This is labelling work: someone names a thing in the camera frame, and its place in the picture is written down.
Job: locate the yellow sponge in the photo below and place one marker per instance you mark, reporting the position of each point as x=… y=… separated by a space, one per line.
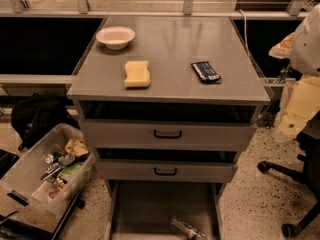
x=137 y=74

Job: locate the dark blue snack packet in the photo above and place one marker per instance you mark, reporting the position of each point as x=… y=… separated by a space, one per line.
x=206 y=73

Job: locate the middle grey drawer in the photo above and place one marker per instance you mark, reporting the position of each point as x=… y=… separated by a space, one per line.
x=143 y=170

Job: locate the crumpled yellow chip bag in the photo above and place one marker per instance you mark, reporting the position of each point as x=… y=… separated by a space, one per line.
x=76 y=147

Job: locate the black backpack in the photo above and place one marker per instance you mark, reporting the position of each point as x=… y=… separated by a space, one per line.
x=35 y=116

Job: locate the bottom open grey drawer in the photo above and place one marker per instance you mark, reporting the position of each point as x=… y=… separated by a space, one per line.
x=142 y=210

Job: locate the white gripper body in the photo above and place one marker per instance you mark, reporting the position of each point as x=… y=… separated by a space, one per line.
x=307 y=52

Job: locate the white ceramic bowl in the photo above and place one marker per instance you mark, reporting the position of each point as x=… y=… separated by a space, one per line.
x=115 y=38

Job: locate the grey drawer cabinet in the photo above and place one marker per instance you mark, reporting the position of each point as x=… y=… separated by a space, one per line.
x=175 y=93

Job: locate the green snack bag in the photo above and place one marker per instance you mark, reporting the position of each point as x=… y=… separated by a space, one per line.
x=69 y=172

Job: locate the clear plastic storage bin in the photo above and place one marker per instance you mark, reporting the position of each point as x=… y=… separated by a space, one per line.
x=23 y=181

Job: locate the black office chair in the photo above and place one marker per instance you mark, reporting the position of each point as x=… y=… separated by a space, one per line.
x=309 y=142

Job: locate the clear plastic water bottle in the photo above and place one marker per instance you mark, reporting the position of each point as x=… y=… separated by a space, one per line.
x=188 y=230

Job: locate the top grey drawer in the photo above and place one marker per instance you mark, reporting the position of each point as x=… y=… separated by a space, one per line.
x=167 y=135

